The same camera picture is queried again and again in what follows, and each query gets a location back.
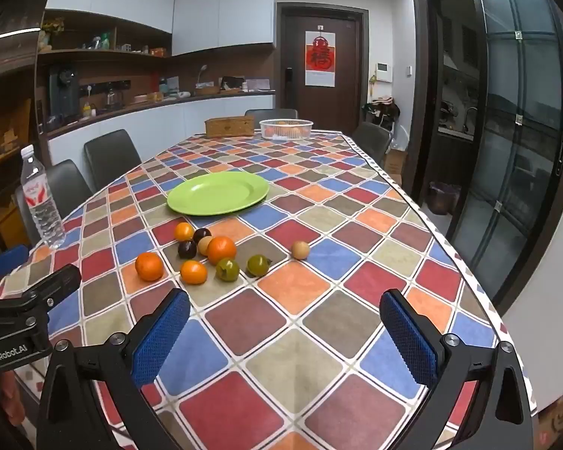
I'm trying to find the white counter cabinet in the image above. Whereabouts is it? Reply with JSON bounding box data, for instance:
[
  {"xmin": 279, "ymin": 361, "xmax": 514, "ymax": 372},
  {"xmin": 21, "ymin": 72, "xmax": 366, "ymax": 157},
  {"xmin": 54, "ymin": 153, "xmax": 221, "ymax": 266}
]
[{"xmin": 44, "ymin": 91, "xmax": 278, "ymax": 166}]

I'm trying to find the colourful checkered tablecloth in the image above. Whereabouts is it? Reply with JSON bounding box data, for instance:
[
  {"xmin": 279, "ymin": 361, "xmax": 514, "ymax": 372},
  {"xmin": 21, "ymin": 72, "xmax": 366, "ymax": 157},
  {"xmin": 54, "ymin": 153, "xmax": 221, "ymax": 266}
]
[{"xmin": 0, "ymin": 131, "xmax": 538, "ymax": 450}]

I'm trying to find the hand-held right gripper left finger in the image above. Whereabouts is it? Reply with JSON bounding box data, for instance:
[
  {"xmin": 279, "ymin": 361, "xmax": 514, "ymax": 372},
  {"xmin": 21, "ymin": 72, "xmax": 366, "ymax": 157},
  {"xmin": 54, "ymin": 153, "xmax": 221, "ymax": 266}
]
[{"xmin": 36, "ymin": 287, "xmax": 191, "ymax": 450}]

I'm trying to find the dark trash bin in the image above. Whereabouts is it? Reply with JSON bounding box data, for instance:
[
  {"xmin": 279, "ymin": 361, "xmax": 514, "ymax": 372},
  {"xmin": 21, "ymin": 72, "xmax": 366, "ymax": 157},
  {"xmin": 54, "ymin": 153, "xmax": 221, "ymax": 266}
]
[{"xmin": 427, "ymin": 181, "xmax": 462, "ymax": 216}]

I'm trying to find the white plastic basket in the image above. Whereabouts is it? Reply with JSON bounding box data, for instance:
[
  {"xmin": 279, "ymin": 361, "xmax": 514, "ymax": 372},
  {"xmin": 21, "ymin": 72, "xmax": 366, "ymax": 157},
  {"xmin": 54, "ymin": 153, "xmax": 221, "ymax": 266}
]
[{"xmin": 259, "ymin": 118, "xmax": 315, "ymax": 142}]

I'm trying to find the clear plastic water bottle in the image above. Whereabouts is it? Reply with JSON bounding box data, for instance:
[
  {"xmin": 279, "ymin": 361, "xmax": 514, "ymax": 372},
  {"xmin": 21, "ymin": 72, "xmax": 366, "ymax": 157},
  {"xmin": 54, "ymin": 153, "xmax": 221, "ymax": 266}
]
[{"xmin": 20, "ymin": 144, "xmax": 67, "ymax": 249}]

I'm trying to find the dark brown door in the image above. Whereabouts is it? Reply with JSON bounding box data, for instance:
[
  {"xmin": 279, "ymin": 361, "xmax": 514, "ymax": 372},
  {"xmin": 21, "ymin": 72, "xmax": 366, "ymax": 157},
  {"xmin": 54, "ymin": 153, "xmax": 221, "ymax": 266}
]
[{"xmin": 276, "ymin": 3, "xmax": 370, "ymax": 133}]

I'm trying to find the large orange mandarin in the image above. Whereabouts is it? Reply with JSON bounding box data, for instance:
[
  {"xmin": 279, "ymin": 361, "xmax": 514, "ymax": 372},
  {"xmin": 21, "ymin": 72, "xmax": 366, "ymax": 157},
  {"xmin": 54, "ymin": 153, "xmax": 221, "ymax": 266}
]
[{"xmin": 207, "ymin": 235, "xmax": 238, "ymax": 266}]

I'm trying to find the black water dispenser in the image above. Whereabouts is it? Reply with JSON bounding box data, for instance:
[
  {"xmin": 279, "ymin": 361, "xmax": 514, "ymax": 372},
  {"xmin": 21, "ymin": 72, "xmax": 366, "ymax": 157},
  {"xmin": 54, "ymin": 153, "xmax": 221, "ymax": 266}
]
[{"xmin": 48, "ymin": 65, "xmax": 81, "ymax": 119}]

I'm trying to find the woven wooden tissue box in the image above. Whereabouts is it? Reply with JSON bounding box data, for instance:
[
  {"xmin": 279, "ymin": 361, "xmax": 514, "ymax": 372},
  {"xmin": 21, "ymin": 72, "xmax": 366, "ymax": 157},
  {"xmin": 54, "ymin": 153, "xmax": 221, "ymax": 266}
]
[{"xmin": 205, "ymin": 115, "xmax": 255, "ymax": 138}]

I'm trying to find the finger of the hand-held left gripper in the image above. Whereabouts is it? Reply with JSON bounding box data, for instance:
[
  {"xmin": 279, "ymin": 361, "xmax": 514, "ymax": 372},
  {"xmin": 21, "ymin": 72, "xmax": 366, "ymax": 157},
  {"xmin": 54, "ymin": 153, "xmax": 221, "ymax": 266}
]
[
  {"xmin": 0, "ymin": 245, "xmax": 30, "ymax": 279},
  {"xmin": 0, "ymin": 264, "xmax": 83, "ymax": 322}
]

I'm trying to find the grey dining chair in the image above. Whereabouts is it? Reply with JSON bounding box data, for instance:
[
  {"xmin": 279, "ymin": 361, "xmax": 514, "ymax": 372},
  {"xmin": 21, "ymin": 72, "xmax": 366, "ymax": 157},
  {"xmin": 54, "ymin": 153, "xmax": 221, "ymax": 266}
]
[
  {"xmin": 351, "ymin": 122, "xmax": 393, "ymax": 166},
  {"xmin": 244, "ymin": 108, "xmax": 299, "ymax": 121},
  {"xmin": 83, "ymin": 129, "xmax": 142, "ymax": 180},
  {"xmin": 14, "ymin": 159, "xmax": 95, "ymax": 241}
]

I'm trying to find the heap of small oranges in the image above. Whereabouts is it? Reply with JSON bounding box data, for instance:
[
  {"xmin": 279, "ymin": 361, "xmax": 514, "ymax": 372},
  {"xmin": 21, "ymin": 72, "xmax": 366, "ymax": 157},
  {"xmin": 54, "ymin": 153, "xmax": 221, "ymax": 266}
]
[{"xmin": 268, "ymin": 122, "xmax": 309, "ymax": 136}]

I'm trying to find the cardboard box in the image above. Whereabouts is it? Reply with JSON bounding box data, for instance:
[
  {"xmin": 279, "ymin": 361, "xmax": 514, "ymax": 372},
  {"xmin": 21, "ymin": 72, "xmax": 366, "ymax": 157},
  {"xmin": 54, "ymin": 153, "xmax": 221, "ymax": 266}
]
[{"xmin": 383, "ymin": 148, "xmax": 407, "ymax": 175}]

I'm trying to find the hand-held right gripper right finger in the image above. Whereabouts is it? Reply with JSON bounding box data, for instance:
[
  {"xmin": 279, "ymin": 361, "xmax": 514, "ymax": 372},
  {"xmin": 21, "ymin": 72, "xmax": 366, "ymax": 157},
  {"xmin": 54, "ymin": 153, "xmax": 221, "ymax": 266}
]
[{"xmin": 379, "ymin": 289, "xmax": 536, "ymax": 450}]

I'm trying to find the red and white wall poster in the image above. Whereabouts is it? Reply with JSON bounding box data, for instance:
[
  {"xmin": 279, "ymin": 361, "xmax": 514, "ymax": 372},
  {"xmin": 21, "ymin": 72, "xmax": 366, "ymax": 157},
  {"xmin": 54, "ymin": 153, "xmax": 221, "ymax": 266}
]
[{"xmin": 305, "ymin": 30, "xmax": 337, "ymax": 88}]

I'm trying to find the sliding glass door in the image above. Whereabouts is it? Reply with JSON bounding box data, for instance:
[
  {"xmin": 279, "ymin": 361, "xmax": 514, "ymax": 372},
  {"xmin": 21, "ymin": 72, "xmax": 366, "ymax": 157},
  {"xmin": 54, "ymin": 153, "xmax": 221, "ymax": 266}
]
[{"xmin": 412, "ymin": 0, "xmax": 563, "ymax": 311}]

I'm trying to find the dark bag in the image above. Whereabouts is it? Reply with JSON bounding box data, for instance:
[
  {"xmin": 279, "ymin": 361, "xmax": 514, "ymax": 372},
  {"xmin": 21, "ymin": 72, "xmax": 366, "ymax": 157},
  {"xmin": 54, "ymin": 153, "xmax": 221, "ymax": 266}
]
[{"xmin": 363, "ymin": 97, "xmax": 401, "ymax": 126}]

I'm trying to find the yellow flower bouquet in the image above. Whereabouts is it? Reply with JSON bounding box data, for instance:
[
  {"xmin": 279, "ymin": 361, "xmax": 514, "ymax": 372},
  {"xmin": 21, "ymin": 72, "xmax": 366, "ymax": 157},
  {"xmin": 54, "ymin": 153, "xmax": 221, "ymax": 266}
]
[{"xmin": 41, "ymin": 17, "xmax": 66, "ymax": 50}]

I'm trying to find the green tomato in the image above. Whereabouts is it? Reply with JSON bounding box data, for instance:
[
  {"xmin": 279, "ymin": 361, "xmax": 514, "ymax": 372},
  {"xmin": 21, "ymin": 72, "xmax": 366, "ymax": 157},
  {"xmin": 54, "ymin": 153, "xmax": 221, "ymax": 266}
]
[
  {"xmin": 216, "ymin": 258, "xmax": 240, "ymax": 283},
  {"xmin": 246, "ymin": 254, "xmax": 272, "ymax": 277}
]

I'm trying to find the green plate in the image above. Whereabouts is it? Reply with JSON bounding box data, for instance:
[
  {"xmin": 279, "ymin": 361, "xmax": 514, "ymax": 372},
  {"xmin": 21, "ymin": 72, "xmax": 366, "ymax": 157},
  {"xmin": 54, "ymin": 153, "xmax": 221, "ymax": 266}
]
[{"xmin": 166, "ymin": 171, "xmax": 269, "ymax": 217}]

